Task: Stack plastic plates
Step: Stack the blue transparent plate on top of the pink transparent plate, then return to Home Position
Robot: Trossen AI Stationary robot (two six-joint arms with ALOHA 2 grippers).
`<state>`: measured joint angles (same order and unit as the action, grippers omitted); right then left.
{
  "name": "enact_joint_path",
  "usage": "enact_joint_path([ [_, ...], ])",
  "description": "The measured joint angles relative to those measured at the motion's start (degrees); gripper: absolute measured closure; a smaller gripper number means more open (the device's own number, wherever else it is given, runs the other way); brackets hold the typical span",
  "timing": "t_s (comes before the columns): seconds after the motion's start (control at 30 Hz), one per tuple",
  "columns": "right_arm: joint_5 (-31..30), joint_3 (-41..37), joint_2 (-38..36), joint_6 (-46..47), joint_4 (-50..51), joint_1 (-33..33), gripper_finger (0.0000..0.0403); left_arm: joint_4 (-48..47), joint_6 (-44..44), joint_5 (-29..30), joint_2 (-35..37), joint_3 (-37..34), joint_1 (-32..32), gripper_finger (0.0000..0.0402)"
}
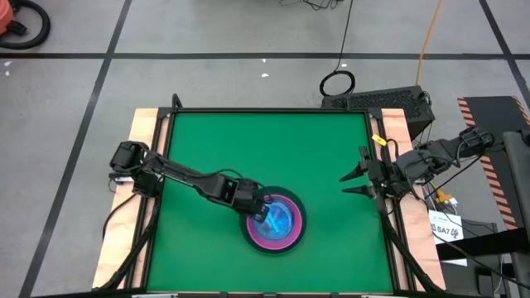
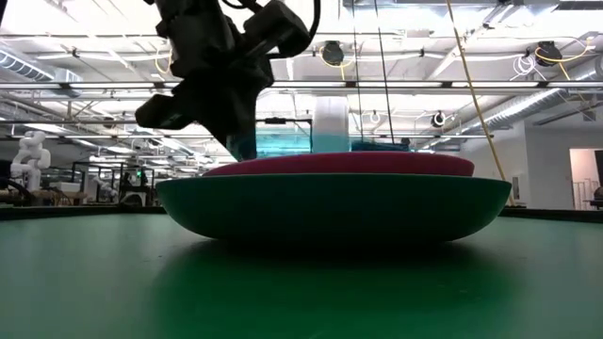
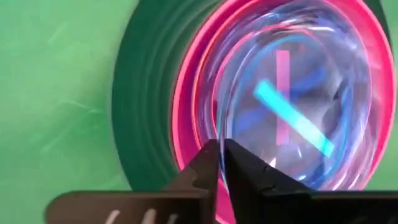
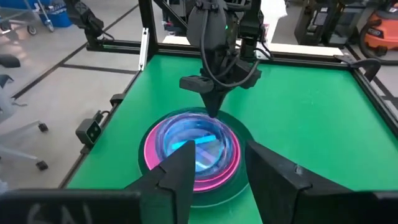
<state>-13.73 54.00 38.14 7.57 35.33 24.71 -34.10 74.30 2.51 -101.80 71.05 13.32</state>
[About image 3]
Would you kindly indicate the pink translucent plastic plate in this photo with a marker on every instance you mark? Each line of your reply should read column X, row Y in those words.
column 199, row 93

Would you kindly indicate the large green plastic plate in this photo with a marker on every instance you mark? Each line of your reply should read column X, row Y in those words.
column 140, row 93

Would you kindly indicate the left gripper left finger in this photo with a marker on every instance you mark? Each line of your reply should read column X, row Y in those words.
column 140, row 207

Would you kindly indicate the magenta opaque plastic plate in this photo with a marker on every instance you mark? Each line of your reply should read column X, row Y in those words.
column 183, row 102

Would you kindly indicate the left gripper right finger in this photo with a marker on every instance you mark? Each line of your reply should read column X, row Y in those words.
column 280, row 205

